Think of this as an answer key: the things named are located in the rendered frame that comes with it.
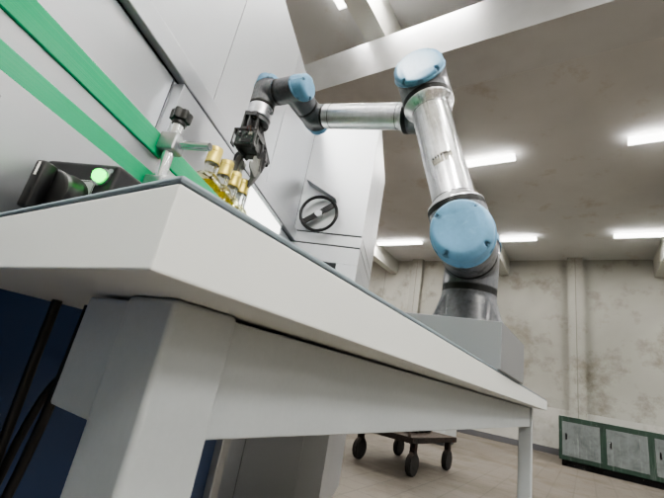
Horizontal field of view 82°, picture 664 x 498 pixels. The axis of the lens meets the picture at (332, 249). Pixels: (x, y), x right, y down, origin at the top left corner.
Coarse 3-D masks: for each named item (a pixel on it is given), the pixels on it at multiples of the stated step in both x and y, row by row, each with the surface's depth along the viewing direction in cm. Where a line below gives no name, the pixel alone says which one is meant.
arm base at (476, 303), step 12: (444, 288) 85; (456, 288) 81; (468, 288) 80; (480, 288) 80; (492, 288) 81; (444, 300) 83; (456, 300) 80; (468, 300) 79; (480, 300) 79; (492, 300) 80; (444, 312) 82; (456, 312) 78; (468, 312) 77; (480, 312) 77; (492, 312) 78
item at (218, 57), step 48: (48, 0) 64; (96, 0) 73; (144, 0) 82; (192, 0) 101; (240, 0) 125; (96, 48) 74; (144, 48) 86; (192, 48) 103; (240, 48) 129; (288, 48) 169; (144, 96) 88; (240, 96) 132; (288, 144) 183; (288, 192) 191
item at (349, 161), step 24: (336, 144) 221; (360, 144) 218; (312, 168) 218; (336, 168) 215; (360, 168) 213; (312, 192) 213; (360, 192) 208; (360, 216) 203; (312, 240) 203; (336, 240) 200; (360, 240) 198; (360, 264) 204
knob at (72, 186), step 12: (36, 168) 30; (48, 168) 31; (36, 180) 30; (48, 180) 31; (60, 180) 31; (72, 180) 32; (24, 192) 30; (36, 192) 30; (48, 192) 31; (60, 192) 31; (72, 192) 31; (84, 192) 32; (24, 204) 29; (36, 204) 30
